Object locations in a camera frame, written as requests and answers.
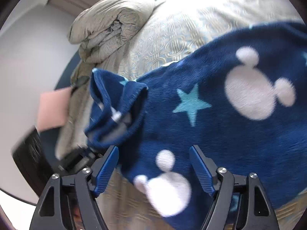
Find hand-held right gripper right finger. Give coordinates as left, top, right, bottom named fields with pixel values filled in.
left=189, top=145, right=280, bottom=230

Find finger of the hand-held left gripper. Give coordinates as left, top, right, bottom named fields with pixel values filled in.
left=60, top=147, right=101, bottom=173
left=113, top=111, right=132, bottom=127

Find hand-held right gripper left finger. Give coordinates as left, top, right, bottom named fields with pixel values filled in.
left=29, top=146, right=119, bottom=230

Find navy star printed fleece pants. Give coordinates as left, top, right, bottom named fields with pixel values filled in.
left=84, top=21, right=307, bottom=226

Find pink pillow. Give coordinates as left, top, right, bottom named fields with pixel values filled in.
left=38, top=88, right=72, bottom=131

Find dark blue headboard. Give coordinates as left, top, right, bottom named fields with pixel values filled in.
left=54, top=53, right=81, bottom=91

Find folded beige patterned duvet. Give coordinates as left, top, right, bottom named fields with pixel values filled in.
left=68, top=0, right=163, bottom=63

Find bed with patterned sheet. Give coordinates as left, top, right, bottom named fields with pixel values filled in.
left=55, top=0, right=307, bottom=230

